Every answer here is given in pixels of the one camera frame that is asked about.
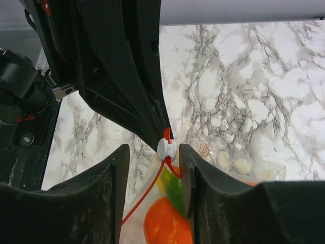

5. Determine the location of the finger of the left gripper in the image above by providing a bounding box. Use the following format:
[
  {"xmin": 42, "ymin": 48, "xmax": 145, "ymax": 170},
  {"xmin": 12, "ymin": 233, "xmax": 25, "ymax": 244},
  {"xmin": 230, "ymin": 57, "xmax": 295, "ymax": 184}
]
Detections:
[{"xmin": 121, "ymin": 1, "xmax": 170, "ymax": 137}]

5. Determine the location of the clear zip top bag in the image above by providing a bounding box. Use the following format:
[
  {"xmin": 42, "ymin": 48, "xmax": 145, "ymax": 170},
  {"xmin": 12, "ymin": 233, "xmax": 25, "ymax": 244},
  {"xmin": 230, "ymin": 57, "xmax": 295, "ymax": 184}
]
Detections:
[{"xmin": 119, "ymin": 124, "xmax": 286, "ymax": 243}]

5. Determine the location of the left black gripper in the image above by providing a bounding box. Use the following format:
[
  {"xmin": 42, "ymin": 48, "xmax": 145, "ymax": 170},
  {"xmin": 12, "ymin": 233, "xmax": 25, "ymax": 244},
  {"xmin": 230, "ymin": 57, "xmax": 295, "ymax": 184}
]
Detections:
[{"xmin": 24, "ymin": 1, "xmax": 163, "ymax": 149}]

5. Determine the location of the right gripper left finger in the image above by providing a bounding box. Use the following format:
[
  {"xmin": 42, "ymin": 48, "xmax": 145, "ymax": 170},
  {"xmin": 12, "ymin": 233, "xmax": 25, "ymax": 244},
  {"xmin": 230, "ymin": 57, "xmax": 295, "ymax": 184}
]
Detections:
[{"xmin": 1, "ymin": 144, "xmax": 130, "ymax": 243}]

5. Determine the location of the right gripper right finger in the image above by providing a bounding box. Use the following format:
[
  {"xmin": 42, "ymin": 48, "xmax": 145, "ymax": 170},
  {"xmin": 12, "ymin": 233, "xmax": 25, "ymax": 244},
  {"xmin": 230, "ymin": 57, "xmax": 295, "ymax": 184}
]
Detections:
[{"xmin": 179, "ymin": 144, "xmax": 324, "ymax": 243}]

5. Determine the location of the orange tomato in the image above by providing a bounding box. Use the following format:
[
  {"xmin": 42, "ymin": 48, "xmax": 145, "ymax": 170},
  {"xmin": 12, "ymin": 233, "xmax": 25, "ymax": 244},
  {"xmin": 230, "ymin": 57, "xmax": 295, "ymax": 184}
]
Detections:
[{"xmin": 143, "ymin": 197, "xmax": 192, "ymax": 244}]

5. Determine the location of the green yellow mango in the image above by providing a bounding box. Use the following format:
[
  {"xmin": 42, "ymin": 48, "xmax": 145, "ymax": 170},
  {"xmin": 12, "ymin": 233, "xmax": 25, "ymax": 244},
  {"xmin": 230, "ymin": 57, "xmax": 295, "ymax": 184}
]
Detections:
[{"xmin": 159, "ymin": 167, "xmax": 187, "ymax": 218}]

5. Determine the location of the yellow apple with stem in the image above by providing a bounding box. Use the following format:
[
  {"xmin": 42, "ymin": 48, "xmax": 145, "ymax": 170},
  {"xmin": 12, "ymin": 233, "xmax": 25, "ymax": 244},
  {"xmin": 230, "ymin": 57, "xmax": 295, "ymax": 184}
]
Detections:
[{"xmin": 156, "ymin": 176, "xmax": 166, "ymax": 196}]

